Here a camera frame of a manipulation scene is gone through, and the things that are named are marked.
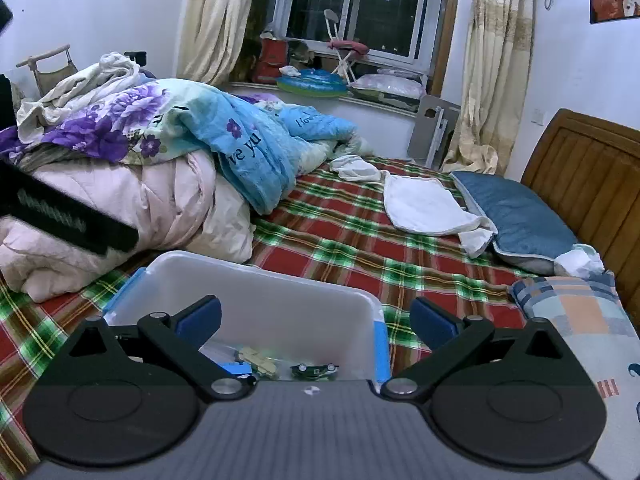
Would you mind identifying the grey folding table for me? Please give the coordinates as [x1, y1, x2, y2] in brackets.
[406, 95, 463, 167]

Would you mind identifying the cream curtain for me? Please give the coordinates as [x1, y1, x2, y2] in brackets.
[441, 0, 537, 177]
[176, 0, 262, 87]

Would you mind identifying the window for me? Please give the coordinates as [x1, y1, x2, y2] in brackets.
[270, 0, 453, 63]

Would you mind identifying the pastel checked pillow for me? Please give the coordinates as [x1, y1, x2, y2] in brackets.
[509, 271, 640, 463]

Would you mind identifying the blue pillow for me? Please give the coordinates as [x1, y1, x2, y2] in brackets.
[451, 170, 601, 277]

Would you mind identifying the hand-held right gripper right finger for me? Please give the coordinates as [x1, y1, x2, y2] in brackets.
[380, 296, 582, 402]

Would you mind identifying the white plastic container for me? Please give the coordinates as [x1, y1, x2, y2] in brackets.
[102, 250, 394, 394]

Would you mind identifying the wooden stroller frame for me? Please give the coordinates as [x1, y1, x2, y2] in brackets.
[15, 44, 74, 97]

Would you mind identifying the wooden headboard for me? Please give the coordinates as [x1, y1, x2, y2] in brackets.
[520, 108, 640, 313]

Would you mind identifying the red bag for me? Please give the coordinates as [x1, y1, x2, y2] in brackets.
[251, 34, 289, 84]

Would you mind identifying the bagged white pillow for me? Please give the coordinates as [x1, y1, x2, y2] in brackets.
[349, 72, 429, 108]

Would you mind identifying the crumpled white garment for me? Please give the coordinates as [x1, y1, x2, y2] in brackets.
[329, 154, 392, 184]

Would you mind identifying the pink folding chair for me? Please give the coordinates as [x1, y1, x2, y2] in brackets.
[323, 8, 371, 84]

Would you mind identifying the purple floral blue quilt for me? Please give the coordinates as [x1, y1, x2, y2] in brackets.
[0, 79, 362, 215]

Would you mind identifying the green toy car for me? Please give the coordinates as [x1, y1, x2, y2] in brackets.
[291, 361, 342, 382]

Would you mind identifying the blue green swim ring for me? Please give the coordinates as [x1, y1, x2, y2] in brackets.
[276, 68, 349, 97]

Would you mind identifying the beige toy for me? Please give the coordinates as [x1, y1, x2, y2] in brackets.
[236, 346, 280, 377]

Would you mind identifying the white towel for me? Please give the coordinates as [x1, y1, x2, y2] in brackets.
[383, 171, 497, 256]

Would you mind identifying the pink quilt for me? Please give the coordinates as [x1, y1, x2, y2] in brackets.
[0, 149, 257, 303]

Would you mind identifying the plaid bed sheet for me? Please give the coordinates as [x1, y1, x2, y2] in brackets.
[0, 155, 557, 467]

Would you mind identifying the small white cloth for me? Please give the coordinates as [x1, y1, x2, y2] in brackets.
[554, 244, 605, 277]

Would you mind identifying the cream crumpled sheet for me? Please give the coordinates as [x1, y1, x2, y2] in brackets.
[16, 51, 152, 128]

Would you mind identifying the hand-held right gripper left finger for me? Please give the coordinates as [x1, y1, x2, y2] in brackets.
[64, 295, 257, 404]

